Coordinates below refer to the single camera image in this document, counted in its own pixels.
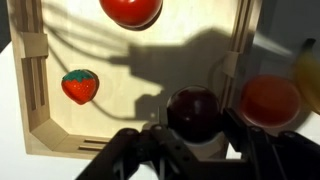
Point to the wooden slatted crate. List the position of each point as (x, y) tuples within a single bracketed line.
[(116, 66)]

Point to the red strawberry green top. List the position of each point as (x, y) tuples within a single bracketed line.
[(80, 88)]

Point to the red tomato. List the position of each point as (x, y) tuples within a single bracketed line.
[(130, 11)]

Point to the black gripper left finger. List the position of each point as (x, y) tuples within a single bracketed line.
[(146, 156)]

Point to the yellow banana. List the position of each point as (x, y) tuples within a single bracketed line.
[(310, 80)]

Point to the orange fruit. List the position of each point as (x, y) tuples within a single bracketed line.
[(270, 101)]

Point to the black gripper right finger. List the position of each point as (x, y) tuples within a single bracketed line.
[(280, 156)]

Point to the dark purple plum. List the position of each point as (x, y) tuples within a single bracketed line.
[(193, 113)]

